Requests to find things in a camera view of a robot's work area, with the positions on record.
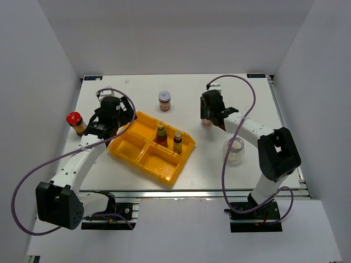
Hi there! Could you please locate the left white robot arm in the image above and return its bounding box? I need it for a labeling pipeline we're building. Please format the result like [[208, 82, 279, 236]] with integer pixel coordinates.
[[36, 96, 136, 230]]

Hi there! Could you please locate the blue table label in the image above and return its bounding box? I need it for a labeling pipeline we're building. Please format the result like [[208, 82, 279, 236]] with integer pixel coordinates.
[[83, 76, 103, 81], [246, 73, 266, 78]]

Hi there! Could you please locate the aluminium table frame rail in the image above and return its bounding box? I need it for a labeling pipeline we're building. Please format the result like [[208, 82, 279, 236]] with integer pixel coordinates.
[[110, 189, 310, 198]]

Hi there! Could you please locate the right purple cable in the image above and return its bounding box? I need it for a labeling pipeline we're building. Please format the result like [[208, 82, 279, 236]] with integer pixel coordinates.
[[205, 74, 294, 221]]

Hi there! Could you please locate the right blue table label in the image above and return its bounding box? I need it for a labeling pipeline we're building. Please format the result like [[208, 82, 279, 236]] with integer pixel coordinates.
[[246, 73, 266, 78]]

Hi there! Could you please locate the small yellow-label dark bottle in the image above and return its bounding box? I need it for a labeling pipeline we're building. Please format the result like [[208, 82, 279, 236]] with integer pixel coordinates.
[[173, 131, 182, 153]]

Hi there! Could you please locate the pink-lid spice shaker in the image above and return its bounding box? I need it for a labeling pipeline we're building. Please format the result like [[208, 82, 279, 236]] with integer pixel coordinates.
[[201, 119, 213, 129]]

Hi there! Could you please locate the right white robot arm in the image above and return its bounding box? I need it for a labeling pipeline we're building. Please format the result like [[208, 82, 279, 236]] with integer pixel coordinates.
[[200, 89, 301, 219]]

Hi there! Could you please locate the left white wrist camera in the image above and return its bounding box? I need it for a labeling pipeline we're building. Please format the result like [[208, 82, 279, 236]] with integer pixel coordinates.
[[96, 86, 115, 100]]

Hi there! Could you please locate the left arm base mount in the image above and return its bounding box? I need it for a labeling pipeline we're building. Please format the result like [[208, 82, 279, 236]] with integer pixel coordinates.
[[80, 191, 138, 231]]

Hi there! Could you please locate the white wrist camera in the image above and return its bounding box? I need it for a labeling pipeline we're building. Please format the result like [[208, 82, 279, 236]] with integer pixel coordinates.
[[206, 82, 222, 94], [96, 86, 115, 100]]

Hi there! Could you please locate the red-lid sauce jar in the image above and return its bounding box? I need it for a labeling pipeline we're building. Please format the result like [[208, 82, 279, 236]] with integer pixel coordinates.
[[66, 112, 86, 136]]

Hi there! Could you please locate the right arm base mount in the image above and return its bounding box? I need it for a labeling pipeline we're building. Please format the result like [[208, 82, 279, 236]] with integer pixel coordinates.
[[224, 201, 282, 233]]

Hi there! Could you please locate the yellow four-compartment plastic tray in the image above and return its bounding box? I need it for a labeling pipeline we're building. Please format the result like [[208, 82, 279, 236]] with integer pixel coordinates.
[[107, 111, 195, 186]]

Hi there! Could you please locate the red-label sauce bottle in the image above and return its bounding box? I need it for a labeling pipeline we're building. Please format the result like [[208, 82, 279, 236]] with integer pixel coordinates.
[[154, 121, 168, 148]]

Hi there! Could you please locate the clear glass jar steel lid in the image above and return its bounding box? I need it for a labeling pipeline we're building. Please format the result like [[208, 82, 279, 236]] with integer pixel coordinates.
[[223, 138, 245, 165]]

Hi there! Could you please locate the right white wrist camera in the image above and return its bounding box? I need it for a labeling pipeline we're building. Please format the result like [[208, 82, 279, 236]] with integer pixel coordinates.
[[206, 82, 222, 94]]

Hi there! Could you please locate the white-lid sauce jar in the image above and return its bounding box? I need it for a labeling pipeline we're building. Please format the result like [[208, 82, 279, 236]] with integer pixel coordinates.
[[158, 90, 171, 111]]

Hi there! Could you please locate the left blue table label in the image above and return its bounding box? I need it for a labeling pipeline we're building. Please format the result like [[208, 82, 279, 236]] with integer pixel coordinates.
[[83, 76, 103, 81]]

